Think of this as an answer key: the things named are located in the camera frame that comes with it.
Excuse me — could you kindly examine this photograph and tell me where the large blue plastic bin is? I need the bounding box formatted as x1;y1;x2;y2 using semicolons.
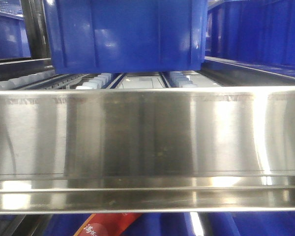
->
43;0;208;74

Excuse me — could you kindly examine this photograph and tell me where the white roller conveyor track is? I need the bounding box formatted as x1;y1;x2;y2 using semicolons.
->
0;70;197;90

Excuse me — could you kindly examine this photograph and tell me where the blue bin at right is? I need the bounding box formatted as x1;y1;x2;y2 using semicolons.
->
206;0;295;69

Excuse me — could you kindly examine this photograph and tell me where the blue bin at left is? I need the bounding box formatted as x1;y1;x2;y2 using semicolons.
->
0;12;31;60

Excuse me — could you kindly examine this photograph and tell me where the stainless steel front beam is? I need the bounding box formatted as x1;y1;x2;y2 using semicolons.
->
0;86;295;214

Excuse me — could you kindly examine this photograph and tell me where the red and white package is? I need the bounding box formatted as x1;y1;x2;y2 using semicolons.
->
74;213;142;236

